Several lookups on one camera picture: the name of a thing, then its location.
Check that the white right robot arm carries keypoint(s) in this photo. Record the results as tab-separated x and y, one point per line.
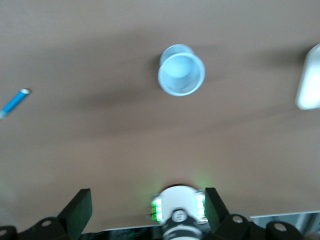
178	200

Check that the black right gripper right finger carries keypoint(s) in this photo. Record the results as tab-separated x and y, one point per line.
232	227

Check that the brown table cloth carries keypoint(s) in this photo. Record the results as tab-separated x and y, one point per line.
125	150

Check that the light blue mesh cup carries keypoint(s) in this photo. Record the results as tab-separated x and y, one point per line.
181	72

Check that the blue marker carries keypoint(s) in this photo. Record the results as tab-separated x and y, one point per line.
13	102

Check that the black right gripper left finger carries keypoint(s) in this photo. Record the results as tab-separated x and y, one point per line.
62	225

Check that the white desk lamp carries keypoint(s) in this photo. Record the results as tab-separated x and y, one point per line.
310	80

